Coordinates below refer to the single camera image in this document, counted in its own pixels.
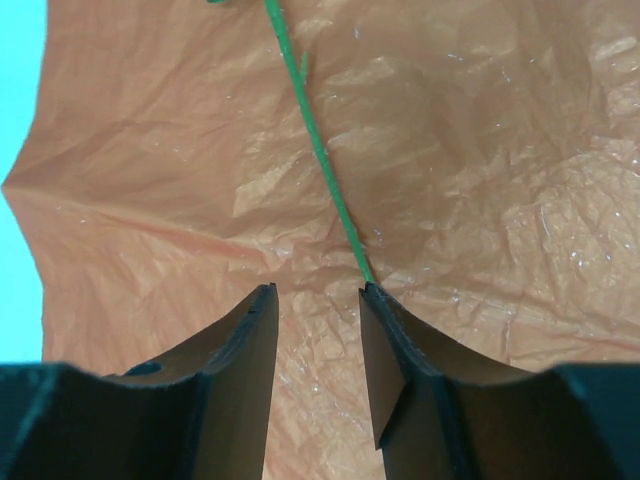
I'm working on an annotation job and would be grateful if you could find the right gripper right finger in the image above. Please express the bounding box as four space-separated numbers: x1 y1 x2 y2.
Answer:
359 283 639 479

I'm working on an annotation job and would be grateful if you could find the pink artificial flower bouquet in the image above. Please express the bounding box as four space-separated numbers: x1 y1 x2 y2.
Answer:
263 0 375 283

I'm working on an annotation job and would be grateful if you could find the orange wrapping paper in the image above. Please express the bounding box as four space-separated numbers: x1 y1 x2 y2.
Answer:
4 1 639 479

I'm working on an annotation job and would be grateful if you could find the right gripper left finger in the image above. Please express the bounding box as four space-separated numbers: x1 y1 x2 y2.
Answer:
1 284 279 479

